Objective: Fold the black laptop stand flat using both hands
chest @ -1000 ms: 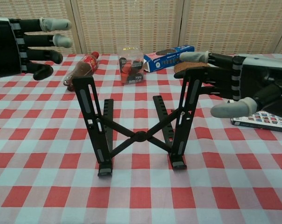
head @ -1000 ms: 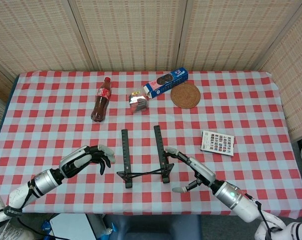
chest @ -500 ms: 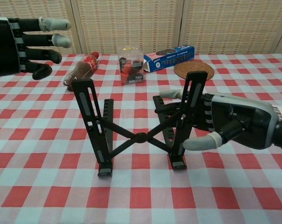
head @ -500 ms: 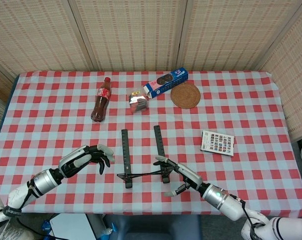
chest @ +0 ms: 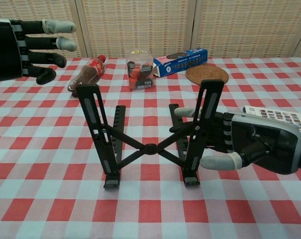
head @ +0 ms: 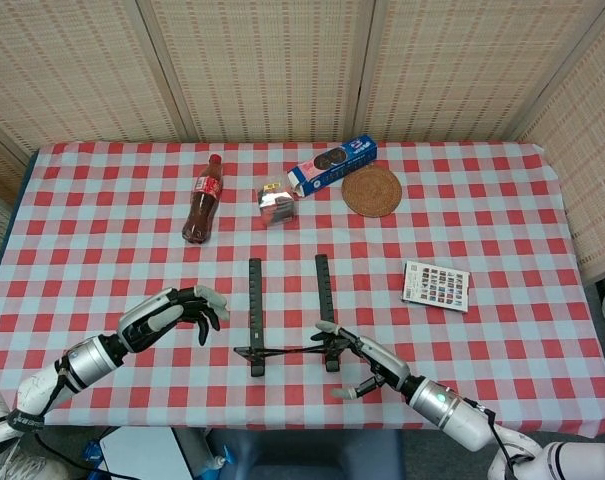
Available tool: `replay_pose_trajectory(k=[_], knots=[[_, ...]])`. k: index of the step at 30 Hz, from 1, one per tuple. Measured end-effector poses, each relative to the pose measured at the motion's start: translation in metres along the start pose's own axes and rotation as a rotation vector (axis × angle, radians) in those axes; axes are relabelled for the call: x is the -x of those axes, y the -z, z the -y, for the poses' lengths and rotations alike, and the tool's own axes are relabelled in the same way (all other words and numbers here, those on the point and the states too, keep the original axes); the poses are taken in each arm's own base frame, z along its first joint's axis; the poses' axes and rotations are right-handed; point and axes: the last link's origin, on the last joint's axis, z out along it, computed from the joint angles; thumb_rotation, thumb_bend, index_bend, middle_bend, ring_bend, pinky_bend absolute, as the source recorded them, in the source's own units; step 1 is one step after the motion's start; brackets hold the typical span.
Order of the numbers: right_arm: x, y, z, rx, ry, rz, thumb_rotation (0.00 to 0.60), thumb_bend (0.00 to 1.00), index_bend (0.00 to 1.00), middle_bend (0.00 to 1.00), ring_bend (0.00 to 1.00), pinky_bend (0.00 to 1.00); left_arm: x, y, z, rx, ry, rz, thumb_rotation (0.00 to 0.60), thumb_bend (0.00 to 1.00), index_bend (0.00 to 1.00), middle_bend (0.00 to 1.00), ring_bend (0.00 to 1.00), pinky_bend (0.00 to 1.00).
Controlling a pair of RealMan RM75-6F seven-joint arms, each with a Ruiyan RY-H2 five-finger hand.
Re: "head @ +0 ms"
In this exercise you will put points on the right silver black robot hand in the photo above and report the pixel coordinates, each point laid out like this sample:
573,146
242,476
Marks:
382,362

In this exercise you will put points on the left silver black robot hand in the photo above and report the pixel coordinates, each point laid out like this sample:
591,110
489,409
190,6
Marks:
152,317

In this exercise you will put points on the black folding laptop stand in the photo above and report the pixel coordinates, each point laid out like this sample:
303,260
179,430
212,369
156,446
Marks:
256,300

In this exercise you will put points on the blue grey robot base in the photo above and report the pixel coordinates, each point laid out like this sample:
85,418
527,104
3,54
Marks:
307,455

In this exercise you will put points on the red white checkered tablecloth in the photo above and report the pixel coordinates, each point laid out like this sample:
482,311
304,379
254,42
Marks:
482,350

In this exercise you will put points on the cola bottle with red label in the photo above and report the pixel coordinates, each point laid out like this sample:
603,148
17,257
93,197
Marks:
202,210

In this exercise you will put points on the white flat board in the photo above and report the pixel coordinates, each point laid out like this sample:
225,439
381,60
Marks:
142,455

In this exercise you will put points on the clear plastic snack box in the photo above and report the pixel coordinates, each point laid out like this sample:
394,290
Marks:
277,205

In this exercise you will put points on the round woven rattan coaster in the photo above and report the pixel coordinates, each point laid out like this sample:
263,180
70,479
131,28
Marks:
372,192

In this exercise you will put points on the blue Oreo cookie box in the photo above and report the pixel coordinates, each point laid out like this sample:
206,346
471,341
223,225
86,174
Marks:
332,167

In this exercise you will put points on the woven bamboo folding screen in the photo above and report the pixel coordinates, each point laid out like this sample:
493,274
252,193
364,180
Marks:
282,65

